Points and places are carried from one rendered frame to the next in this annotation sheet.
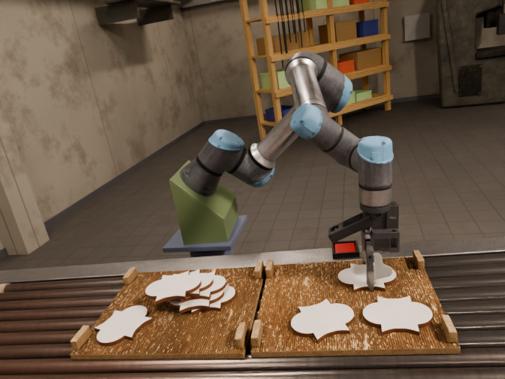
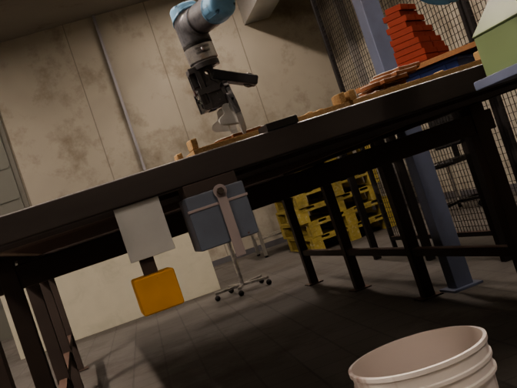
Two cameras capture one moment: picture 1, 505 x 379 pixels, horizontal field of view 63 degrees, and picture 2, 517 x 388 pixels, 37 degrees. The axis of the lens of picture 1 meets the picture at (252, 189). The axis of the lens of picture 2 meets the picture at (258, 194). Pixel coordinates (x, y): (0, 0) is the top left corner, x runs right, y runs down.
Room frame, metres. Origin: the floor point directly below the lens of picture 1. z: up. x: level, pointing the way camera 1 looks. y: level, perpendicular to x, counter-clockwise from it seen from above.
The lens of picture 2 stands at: (2.66, -1.08, 0.79)
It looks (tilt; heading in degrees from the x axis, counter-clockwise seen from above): 0 degrees down; 155
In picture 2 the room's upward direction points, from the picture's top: 19 degrees counter-clockwise
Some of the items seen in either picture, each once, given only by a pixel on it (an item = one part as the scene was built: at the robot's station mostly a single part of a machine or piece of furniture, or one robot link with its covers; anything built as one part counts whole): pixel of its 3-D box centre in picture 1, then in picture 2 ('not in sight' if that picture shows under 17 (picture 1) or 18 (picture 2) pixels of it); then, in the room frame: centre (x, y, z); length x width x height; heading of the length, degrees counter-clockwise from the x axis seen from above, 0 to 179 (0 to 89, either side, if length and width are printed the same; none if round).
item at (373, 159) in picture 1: (374, 162); (190, 25); (0.90, -0.29, 1.24); 0.09 x 0.08 x 0.11; 13
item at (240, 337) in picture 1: (240, 335); not in sight; (0.75, 0.08, 0.95); 0.06 x 0.02 x 0.03; 168
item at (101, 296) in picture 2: not in sight; (111, 287); (-5.35, 0.72, 0.36); 2.13 x 0.70 x 0.73; 75
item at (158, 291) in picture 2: not in sight; (145, 256); (1.03, -0.62, 0.74); 0.09 x 0.08 x 0.24; 79
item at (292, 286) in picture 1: (345, 300); (258, 138); (0.84, -0.18, 0.93); 0.41 x 0.35 x 0.02; 79
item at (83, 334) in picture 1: (81, 337); not in sight; (0.84, 0.46, 0.95); 0.06 x 0.02 x 0.03; 168
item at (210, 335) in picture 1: (179, 307); (399, 93); (0.92, 0.24, 0.93); 0.41 x 0.35 x 0.02; 78
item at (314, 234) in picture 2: not in sight; (324, 198); (-5.11, 3.32, 0.50); 1.41 x 1.01 x 1.00; 165
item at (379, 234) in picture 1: (378, 225); (211, 86); (0.90, -0.29, 1.08); 0.09 x 0.08 x 0.12; 79
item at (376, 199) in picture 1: (375, 194); (201, 55); (0.90, -0.28, 1.16); 0.08 x 0.08 x 0.05
